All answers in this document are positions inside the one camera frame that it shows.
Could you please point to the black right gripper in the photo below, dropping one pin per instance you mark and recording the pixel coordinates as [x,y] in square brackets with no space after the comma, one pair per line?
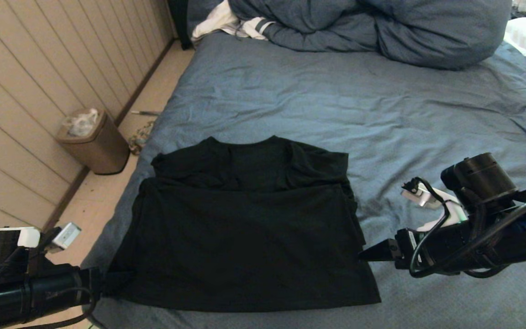
[464,246]

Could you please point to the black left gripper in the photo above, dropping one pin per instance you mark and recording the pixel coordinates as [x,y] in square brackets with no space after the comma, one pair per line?
[39,292]

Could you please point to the black printed t-shirt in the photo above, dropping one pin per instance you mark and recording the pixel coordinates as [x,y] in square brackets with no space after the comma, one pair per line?
[244,237]

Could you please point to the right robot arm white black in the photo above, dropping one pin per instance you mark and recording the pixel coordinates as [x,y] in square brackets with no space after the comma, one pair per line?
[486,183]

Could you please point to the brown trash bin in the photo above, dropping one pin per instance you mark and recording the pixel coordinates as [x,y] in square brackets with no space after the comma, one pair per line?
[103,153]

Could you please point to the bed with blue sheet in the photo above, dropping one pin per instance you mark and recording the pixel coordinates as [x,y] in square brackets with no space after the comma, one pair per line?
[427,128]

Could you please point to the clear plastic bin bag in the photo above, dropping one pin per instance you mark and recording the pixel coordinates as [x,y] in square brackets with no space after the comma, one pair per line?
[81,124]

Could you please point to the thin dark pen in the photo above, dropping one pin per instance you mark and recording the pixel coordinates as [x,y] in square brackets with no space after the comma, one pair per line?
[146,113]

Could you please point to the blue bunched duvet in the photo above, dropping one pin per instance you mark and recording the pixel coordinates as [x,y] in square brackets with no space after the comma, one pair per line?
[381,32]

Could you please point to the black bedside furniture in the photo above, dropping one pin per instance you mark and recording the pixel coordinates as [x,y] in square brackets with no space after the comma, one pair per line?
[180,23]

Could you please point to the white striped garment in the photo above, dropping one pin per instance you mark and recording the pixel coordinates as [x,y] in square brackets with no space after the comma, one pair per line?
[217,23]

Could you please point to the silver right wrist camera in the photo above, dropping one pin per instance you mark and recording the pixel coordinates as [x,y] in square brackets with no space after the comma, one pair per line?
[427,201]

